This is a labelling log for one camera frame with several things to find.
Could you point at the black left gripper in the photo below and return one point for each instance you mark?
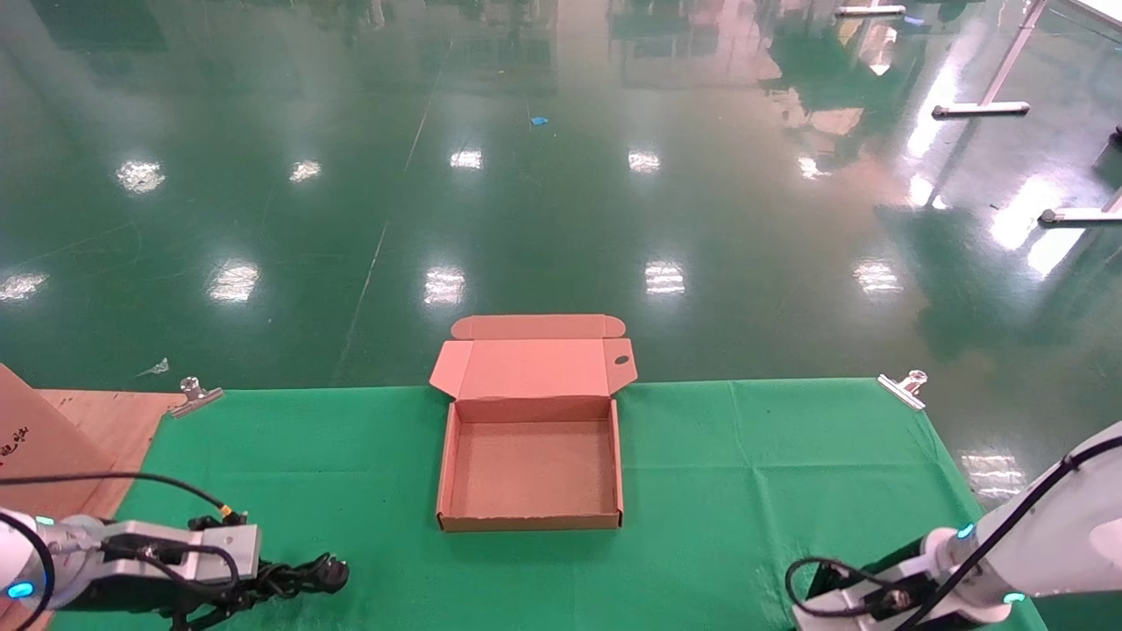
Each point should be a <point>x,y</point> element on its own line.
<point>131,596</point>

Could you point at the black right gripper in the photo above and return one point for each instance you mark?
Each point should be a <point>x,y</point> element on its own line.
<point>894,554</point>

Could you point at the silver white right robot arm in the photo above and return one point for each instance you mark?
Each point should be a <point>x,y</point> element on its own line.
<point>1052,535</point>

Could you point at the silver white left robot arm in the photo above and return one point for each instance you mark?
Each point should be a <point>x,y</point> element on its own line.
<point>79,535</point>

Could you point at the open brown cardboard box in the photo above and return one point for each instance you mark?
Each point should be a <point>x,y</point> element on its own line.
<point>526,473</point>

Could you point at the silver metal binder clip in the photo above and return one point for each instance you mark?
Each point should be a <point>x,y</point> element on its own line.
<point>901,390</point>
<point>195,399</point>

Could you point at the brown carton with red print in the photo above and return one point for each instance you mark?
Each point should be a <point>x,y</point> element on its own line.
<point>35,438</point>

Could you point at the green table cloth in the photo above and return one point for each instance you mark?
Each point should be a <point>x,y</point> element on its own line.
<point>701,526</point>

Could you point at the white scrap on floor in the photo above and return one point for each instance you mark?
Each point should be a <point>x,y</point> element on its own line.
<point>158,368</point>

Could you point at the metal table leg with foot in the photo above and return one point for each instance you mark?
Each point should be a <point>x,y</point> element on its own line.
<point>1078,216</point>
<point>982,109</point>

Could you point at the metal table foot bar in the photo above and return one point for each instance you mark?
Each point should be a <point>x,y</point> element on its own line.
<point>868,10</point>

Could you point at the white table edge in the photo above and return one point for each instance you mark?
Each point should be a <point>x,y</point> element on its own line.
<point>1100,10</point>

